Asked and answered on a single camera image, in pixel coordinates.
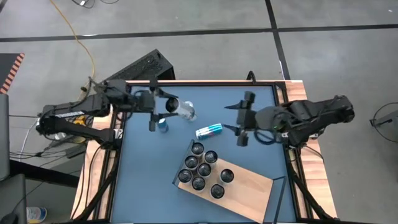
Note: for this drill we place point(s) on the grey equipment case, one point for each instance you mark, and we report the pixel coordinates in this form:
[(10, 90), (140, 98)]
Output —
[(4, 140)]

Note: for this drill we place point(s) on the black perforated computer tower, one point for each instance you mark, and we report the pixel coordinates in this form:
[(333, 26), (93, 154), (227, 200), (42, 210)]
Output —
[(140, 67)]

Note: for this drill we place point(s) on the black floor beam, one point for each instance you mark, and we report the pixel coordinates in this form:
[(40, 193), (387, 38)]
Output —
[(43, 174)]

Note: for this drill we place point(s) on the white Celsius Peach Vibe can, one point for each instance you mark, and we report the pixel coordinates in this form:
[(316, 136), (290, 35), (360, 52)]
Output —
[(198, 183), (197, 148), (185, 175), (191, 161)]

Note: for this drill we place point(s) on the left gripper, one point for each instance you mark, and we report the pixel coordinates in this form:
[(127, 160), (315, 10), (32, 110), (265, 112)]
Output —
[(146, 102)]

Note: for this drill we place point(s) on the black table frame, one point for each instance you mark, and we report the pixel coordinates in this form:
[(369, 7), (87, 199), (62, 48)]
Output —
[(211, 84)]

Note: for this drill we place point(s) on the black mat orange striped edge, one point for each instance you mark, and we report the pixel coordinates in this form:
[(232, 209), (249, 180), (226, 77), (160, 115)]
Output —
[(7, 70)]

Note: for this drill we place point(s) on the wooden shelf black metal frame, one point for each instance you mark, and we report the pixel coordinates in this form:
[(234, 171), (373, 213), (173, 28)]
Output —
[(248, 193)]

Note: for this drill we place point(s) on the silver mounting bracket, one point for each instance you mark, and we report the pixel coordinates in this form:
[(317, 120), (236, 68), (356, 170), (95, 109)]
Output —
[(117, 133)]

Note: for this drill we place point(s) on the blue Red Bull can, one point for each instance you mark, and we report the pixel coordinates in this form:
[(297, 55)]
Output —
[(162, 126), (189, 103), (209, 131)]

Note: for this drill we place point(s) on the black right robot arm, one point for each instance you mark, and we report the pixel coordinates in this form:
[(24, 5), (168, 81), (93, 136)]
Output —
[(311, 115)]

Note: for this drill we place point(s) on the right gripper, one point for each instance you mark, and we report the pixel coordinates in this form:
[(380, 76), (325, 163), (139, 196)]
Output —
[(247, 118)]

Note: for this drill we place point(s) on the blue grey table mat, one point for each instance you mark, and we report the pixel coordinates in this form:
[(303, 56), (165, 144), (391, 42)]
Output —
[(149, 171)]

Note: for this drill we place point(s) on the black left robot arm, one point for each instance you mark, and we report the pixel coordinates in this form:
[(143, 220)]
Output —
[(77, 109)]

